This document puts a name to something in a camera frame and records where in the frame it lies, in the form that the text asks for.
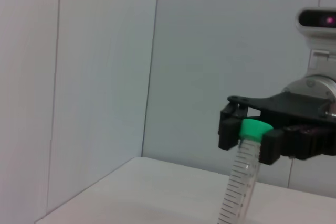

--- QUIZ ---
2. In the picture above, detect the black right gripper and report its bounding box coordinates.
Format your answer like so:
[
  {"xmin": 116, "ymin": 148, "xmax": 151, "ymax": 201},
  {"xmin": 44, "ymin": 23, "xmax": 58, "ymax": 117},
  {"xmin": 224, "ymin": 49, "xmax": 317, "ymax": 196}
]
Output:
[{"xmin": 218, "ymin": 92, "xmax": 336, "ymax": 164}]

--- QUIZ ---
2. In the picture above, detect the silver head depth camera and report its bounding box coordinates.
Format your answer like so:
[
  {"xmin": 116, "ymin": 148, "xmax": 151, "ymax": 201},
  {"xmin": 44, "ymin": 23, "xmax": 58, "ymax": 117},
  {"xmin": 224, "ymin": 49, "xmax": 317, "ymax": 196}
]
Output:
[{"xmin": 296, "ymin": 7, "xmax": 336, "ymax": 37}]

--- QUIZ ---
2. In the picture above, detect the white head camera mount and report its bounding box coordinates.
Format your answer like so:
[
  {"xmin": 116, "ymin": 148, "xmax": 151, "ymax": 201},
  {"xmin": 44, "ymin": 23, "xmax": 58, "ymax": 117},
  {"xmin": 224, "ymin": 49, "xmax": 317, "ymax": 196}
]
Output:
[{"xmin": 304, "ymin": 34, "xmax": 336, "ymax": 78}]

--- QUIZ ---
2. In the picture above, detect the green-capped clear test tube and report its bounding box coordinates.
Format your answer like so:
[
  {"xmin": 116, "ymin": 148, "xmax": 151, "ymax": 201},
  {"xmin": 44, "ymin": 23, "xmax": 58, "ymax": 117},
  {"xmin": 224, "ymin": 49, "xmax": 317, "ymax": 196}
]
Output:
[{"xmin": 217, "ymin": 119, "xmax": 272, "ymax": 224}]

